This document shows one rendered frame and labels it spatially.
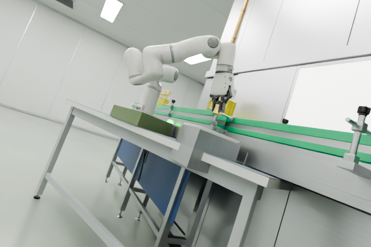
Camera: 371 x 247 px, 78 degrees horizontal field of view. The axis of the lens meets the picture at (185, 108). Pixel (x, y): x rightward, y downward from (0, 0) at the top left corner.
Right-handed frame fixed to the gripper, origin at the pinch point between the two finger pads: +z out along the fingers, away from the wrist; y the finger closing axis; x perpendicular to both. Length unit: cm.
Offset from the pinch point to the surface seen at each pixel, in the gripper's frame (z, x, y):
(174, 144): 19.0, 13.4, 9.7
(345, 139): 5.6, -13.7, -44.3
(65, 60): -94, 4, 614
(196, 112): 2.7, -14.8, 34.5
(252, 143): 13.5, -14.9, -8.6
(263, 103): -8.1, -40.1, 7.7
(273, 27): -61, -56, 20
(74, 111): 15, 39, 113
